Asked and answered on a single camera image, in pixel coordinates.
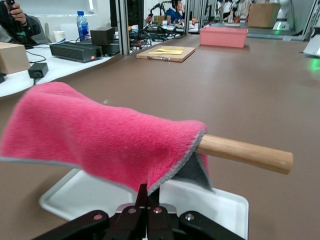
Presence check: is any white rectangular tray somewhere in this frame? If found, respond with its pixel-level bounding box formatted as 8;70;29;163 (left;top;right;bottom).
38;167;250;240

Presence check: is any black power adapter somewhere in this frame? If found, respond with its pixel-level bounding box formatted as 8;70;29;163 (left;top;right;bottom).
27;62;49;79

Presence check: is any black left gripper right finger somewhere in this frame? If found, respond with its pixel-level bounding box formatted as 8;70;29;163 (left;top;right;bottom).
146;189;247;240

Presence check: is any dark brown box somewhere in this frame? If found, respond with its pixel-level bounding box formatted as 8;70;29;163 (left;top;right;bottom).
90;26;116;46

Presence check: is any black power supply unit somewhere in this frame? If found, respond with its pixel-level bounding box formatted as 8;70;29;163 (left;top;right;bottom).
49;41;104;63

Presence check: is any brown cardboard box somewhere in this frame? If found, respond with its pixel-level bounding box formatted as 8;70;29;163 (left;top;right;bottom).
0;41;31;75

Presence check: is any black monitor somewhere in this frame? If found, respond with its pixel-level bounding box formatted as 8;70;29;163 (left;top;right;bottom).
109;0;145;28

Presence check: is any pink plastic bin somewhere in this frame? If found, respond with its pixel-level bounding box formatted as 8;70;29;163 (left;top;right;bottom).
199;26;249;49

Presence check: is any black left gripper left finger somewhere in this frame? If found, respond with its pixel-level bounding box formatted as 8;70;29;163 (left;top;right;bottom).
31;183;149;240

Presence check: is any blue-capped water bottle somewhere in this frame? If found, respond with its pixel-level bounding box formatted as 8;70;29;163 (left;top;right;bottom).
76;10;90;39

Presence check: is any person in dark jacket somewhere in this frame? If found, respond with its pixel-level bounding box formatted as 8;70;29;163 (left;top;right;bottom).
0;0;42;49

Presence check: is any white paper cup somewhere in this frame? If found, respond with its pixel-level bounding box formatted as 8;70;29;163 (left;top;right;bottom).
52;30;67;44

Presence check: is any wooden cutting board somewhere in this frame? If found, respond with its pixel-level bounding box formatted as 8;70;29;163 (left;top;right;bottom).
135;45;197;63

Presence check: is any aluminium frame post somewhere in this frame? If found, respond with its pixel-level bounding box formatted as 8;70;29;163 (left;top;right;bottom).
117;0;131;56

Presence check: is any wooden rack rod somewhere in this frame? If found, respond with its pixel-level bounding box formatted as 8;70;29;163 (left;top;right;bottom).
196;134;294;176

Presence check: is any pink grey-backed microfibre cloth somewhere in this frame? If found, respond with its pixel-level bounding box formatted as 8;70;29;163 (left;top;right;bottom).
0;81;215;197

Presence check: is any yellow plastic knife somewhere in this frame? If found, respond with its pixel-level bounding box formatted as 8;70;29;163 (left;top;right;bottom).
148;50;184;56

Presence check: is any person in blue top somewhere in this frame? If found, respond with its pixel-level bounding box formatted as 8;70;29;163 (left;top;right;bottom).
165;0;186;25

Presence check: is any large brown crate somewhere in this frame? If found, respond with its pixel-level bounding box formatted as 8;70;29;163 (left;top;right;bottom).
247;2;281;29

